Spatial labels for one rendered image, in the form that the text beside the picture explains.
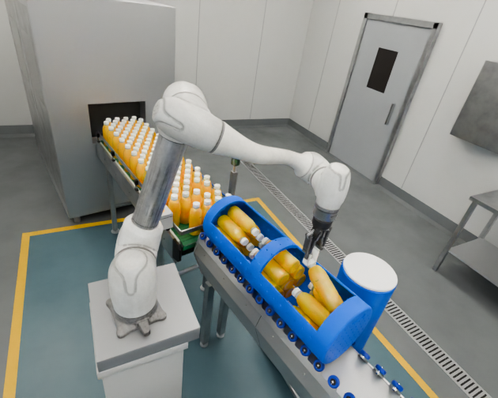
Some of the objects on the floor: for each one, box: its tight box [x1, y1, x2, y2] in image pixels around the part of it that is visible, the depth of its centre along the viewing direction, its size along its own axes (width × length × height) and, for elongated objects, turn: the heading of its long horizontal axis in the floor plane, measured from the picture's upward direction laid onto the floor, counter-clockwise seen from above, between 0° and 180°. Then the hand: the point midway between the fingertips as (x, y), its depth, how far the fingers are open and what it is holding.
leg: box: [217, 297, 229, 338], centre depth 221 cm, size 6×6×63 cm
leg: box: [200, 281, 215, 347], centre depth 213 cm, size 6×6×63 cm
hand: (311, 256), depth 131 cm, fingers closed on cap, 4 cm apart
